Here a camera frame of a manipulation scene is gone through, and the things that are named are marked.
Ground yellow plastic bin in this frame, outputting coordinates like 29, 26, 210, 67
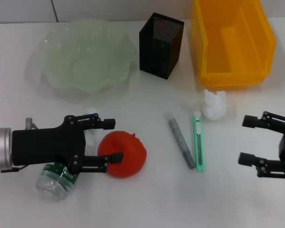
189, 0, 277, 90

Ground black mesh pen holder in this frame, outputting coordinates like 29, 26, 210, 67
139, 12, 185, 80

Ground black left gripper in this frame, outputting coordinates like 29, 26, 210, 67
11, 113, 124, 173

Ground green utility knife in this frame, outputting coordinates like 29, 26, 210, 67
193, 111, 205, 172

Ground clear green-label water bottle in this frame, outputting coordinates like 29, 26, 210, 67
36, 108, 103, 201

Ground grey glitter pen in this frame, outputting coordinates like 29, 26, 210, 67
166, 113, 196, 170

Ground pale green wavy fruit plate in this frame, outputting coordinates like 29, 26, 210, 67
26, 19, 138, 95

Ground white paper ball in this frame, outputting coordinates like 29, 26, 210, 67
201, 89, 228, 121

